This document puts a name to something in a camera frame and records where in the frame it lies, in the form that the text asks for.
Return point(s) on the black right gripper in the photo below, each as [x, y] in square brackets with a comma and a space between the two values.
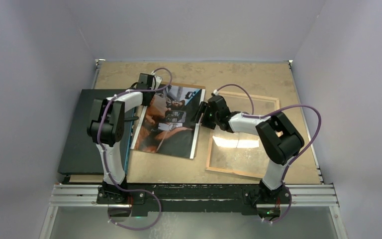
[204, 107]

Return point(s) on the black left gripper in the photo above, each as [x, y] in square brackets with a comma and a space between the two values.
[147, 103]

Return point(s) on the colour photo print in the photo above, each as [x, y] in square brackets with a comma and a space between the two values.
[165, 126]

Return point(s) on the white wooden picture frame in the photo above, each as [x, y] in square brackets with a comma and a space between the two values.
[243, 135]

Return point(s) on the clear acrylic sheet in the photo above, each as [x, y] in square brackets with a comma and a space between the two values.
[240, 138]

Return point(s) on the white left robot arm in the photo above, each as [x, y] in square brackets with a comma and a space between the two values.
[106, 128]

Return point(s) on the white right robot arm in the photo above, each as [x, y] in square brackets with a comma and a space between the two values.
[282, 142]

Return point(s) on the brown backing board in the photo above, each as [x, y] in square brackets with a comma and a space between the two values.
[183, 85]

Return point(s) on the black pen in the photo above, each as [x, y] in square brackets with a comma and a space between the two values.
[134, 118]

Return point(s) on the black foam pad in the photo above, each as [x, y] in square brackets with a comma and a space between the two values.
[81, 155]

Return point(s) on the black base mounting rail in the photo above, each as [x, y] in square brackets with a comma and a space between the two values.
[246, 199]

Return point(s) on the aluminium extrusion rail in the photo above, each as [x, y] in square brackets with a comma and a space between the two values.
[302, 195]

